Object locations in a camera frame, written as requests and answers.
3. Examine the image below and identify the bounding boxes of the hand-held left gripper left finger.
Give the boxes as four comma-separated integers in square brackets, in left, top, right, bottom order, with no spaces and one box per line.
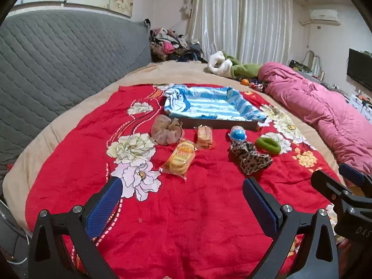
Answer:
[28,177,124,279]

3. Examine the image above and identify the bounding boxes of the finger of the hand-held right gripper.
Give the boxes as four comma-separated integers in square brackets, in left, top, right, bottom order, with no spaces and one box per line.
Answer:
[310,169,361,210]
[338,163,372,198]

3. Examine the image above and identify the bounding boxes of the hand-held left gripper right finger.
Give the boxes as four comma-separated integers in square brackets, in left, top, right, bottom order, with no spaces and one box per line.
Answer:
[242,177,340,279]

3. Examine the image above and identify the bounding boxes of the leopard print scrunchie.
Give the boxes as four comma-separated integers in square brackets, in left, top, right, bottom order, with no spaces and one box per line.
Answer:
[229,140,273,176]

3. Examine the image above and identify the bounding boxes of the green fuzzy hair tie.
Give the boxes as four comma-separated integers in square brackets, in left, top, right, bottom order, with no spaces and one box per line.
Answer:
[255,136,282,155]

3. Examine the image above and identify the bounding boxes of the red and blue egg toy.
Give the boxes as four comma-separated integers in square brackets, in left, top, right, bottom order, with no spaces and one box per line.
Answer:
[228,125,247,142]

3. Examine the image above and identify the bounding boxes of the clear packet of orange crackers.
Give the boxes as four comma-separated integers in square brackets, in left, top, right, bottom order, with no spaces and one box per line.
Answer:
[196,125,215,149]

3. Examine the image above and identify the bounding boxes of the cracker packet with red label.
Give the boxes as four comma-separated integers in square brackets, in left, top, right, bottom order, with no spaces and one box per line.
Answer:
[159,139,199,181]

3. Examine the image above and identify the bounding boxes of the brown tray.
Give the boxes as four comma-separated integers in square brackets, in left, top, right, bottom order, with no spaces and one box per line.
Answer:
[163,87,259,132]

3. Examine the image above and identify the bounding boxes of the sheer beige scrunchie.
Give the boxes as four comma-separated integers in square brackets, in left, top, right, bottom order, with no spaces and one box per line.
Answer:
[150,114,185,146]

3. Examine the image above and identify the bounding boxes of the red floral blanket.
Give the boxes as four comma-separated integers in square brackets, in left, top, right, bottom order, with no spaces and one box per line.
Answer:
[25,83,346,279]

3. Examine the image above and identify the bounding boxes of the white storage drawers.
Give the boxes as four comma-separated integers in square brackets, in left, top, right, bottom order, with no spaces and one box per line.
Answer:
[349,93,372,114]

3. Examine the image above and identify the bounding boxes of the pink quilt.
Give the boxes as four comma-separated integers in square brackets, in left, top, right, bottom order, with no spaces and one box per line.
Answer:
[259,62,372,178]

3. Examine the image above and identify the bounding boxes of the black television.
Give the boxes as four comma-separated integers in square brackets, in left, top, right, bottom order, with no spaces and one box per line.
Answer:
[347,48,372,92]

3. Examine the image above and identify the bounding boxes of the arched white mirror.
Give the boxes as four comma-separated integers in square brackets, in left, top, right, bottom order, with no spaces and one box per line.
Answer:
[304,50,325,80]

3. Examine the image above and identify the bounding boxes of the dark bag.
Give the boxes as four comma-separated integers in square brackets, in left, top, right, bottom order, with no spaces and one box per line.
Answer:
[289,60,310,72]

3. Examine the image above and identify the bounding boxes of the green and white plush garment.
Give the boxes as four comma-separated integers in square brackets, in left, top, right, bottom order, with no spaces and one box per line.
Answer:
[207,50,263,79]

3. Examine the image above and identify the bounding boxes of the grey quilted headboard cover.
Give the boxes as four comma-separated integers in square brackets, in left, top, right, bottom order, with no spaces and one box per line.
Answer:
[0,10,153,181]

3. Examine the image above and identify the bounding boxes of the white air conditioner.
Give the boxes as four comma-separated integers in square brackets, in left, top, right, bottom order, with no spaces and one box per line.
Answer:
[309,9,341,26]

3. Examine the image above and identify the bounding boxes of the pile of clothes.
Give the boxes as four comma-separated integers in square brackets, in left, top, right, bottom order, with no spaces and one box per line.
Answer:
[149,27,208,63]

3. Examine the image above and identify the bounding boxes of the white sheer curtain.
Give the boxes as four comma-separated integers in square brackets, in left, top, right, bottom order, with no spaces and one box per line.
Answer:
[198,0,294,66]

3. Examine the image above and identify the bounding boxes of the cream drape curtain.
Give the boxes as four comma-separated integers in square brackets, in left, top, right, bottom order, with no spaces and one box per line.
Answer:
[180,0,210,45]

